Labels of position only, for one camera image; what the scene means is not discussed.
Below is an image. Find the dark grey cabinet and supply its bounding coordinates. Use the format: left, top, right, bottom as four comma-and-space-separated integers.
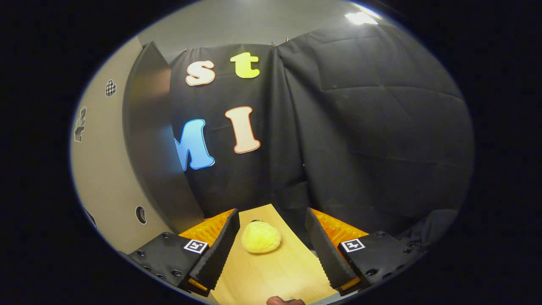
122, 41, 205, 234

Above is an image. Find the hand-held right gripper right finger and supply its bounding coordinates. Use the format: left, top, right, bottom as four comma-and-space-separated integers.
305, 208, 424, 296

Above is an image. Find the black backdrop cloth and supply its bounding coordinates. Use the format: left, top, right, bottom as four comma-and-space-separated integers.
169, 21, 475, 255

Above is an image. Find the yellow plush toy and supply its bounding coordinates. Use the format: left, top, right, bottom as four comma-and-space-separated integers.
241, 220, 282, 254

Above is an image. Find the long ceiling light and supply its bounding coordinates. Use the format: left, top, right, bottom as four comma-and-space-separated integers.
344, 12, 379, 25

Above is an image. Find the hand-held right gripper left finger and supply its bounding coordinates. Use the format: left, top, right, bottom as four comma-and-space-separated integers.
127, 208, 241, 297

